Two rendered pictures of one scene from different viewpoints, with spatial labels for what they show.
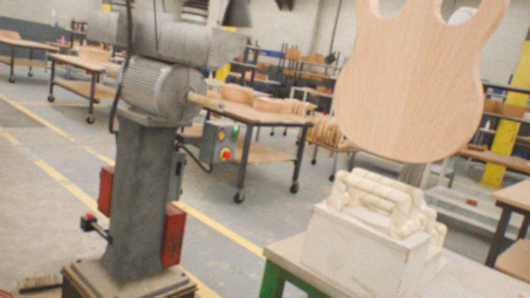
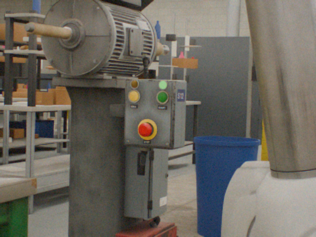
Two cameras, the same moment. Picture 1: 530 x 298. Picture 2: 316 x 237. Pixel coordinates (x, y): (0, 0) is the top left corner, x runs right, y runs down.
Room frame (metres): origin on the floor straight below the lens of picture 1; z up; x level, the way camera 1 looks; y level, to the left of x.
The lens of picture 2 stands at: (1.39, -1.53, 1.10)
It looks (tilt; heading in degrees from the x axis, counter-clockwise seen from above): 3 degrees down; 74
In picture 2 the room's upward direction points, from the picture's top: 2 degrees clockwise
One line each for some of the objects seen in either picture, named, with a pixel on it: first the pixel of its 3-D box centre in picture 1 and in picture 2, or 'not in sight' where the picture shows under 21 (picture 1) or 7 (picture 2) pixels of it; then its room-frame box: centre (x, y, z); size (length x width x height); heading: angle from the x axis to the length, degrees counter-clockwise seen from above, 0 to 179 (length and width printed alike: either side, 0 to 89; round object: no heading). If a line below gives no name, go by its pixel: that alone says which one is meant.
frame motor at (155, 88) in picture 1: (161, 88); (103, 40); (1.77, 0.50, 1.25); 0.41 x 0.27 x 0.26; 51
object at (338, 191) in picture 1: (337, 194); not in sight; (0.97, -0.21, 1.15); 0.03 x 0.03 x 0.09
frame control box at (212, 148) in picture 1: (205, 144); (156, 121); (1.90, 0.29, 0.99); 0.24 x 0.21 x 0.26; 51
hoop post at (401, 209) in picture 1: (398, 218); not in sight; (0.86, -0.34, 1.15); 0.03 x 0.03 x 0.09
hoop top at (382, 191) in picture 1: (371, 187); not in sight; (0.91, -0.28, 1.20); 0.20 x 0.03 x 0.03; 49
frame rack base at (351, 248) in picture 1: (363, 249); not in sight; (0.95, -0.31, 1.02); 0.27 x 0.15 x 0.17; 51
